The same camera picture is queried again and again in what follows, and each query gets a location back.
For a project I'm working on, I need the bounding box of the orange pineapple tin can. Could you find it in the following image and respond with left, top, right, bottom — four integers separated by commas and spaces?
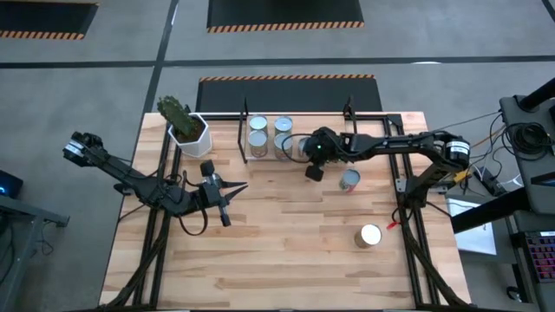
354, 223, 383, 250

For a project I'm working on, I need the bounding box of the white paper sheet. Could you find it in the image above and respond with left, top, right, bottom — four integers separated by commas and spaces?
446, 198, 499, 257

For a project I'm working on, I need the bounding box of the wooden shelf black metal frame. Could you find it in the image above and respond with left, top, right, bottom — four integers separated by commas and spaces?
237, 97, 360, 165

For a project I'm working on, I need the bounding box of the black backlit keyboard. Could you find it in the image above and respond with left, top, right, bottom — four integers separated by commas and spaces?
524, 230, 555, 283

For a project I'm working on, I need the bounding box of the silver lid tin can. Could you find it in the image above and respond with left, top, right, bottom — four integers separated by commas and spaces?
272, 114, 294, 135
247, 113, 270, 134

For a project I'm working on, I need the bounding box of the black aluminium table frame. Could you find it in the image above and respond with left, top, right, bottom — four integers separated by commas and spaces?
103, 112, 468, 311

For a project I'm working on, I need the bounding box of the mixed fruit tin can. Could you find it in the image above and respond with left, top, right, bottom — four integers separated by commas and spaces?
337, 167, 362, 193

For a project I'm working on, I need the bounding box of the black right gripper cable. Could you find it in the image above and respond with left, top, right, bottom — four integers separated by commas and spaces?
281, 132, 310, 166

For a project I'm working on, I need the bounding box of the grey operator workstation desk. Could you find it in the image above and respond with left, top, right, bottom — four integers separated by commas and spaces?
450, 76, 555, 312

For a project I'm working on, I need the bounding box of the black power adapter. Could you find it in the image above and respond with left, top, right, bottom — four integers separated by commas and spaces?
479, 166, 507, 197

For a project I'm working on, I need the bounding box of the coiled black cable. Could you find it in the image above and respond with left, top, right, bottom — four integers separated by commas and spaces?
504, 122, 554, 162

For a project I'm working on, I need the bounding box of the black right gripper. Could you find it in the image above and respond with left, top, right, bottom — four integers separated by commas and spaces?
303, 126, 349, 183

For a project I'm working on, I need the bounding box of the black hazard-striped floor mat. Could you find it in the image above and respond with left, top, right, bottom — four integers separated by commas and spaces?
0, 0, 100, 42
195, 74, 383, 114
206, 0, 365, 35

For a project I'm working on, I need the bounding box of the tomatoes tin can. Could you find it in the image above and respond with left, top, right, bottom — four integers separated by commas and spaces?
272, 132, 295, 160

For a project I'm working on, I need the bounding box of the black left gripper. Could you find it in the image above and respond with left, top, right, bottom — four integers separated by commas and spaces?
188, 159, 250, 228

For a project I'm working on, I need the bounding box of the green cactus plant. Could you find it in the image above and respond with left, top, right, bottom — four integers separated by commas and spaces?
156, 94, 205, 143

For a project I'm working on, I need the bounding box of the grey side table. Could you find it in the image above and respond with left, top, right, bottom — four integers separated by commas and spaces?
0, 193, 70, 312

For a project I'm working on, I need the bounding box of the peaches tin can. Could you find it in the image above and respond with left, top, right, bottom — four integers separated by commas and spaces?
246, 128, 270, 158

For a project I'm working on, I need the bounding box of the black device blue light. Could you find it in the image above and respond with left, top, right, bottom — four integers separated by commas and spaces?
0, 169, 24, 199

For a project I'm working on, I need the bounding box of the white plant pot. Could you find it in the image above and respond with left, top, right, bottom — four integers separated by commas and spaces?
166, 112, 213, 159

